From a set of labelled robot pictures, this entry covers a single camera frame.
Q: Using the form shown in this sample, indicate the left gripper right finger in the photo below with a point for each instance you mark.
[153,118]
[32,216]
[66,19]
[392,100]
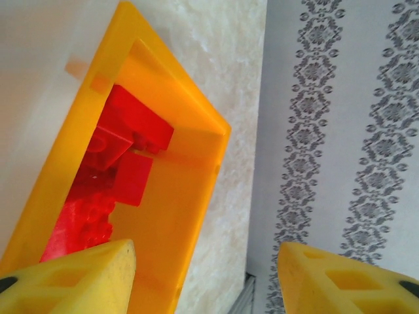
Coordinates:
[304,288]

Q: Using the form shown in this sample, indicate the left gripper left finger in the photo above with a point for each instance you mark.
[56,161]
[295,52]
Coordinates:
[108,294]

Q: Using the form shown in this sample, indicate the red lego brick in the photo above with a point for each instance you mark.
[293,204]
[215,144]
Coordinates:
[144,121]
[95,180]
[134,180]
[88,222]
[109,148]

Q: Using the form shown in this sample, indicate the orange plastic bin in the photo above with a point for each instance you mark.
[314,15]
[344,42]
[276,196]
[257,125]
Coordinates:
[183,196]

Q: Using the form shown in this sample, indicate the white plastic bin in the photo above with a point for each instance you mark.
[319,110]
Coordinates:
[39,98]

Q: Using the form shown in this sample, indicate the right aluminium frame post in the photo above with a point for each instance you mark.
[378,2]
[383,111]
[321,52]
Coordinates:
[249,294]

